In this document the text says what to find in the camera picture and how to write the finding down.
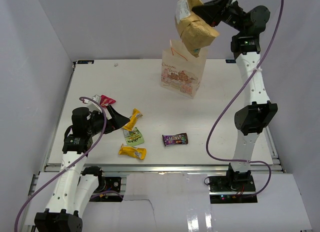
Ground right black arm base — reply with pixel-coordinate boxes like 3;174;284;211
203;176;258;204

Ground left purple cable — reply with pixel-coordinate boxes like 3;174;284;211
14;96;108;231

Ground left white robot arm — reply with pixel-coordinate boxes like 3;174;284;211
34;105;130;231

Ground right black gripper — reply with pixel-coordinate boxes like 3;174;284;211
193;0;248;34

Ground green white snack pouch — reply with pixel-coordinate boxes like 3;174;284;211
123;127;145;146

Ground purple brown candy packet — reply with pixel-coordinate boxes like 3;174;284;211
162;133;189;147

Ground large tan chips bag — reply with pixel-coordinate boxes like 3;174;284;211
174;0;220;58

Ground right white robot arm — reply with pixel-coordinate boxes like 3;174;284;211
192;0;278;191

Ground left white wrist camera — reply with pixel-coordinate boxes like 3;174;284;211
85;95;101;112

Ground aluminium table frame rail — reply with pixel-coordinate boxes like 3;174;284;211
44;164;282;172

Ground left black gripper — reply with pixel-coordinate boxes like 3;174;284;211
86;105;130;136

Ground red snack packet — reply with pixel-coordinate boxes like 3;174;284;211
100;95;116;108

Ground right blue corner label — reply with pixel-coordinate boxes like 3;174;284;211
225;59;236;64

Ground cream paper bag orange handles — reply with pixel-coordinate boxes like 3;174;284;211
160;40;208;98

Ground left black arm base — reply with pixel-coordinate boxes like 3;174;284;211
81;166;122;193

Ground left blue corner label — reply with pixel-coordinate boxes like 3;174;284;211
77;60;95;64

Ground blue corner label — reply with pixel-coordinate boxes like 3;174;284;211
225;59;236;64
77;60;95;64

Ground yellow snack bar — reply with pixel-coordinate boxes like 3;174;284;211
122;108;143;131
118;144;147;160

